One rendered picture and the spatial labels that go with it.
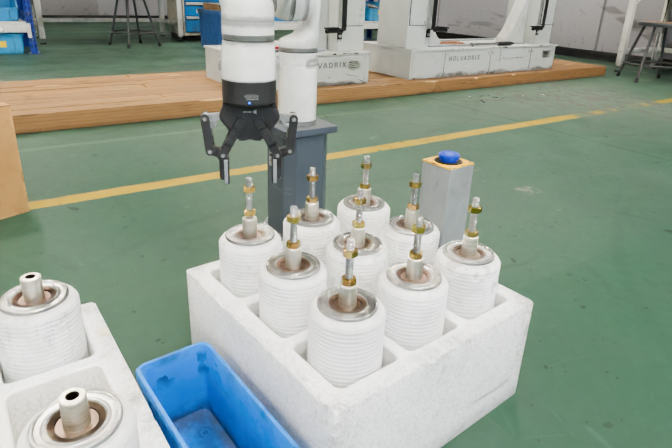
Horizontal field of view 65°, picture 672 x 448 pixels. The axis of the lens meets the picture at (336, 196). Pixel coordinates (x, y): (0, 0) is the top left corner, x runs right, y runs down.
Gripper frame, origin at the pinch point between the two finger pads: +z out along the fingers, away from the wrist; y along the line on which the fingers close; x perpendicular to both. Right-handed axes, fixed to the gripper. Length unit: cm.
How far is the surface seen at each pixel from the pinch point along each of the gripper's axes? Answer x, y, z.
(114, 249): 46, -33, 36
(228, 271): -3.8, -3.6, 14.3
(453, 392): -20.8, 27.2, 25.1
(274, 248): -3.4, 3.3, 10.8
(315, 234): 0.8, 10.1, 10.8
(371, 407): -28.7, 13.4, 18.8
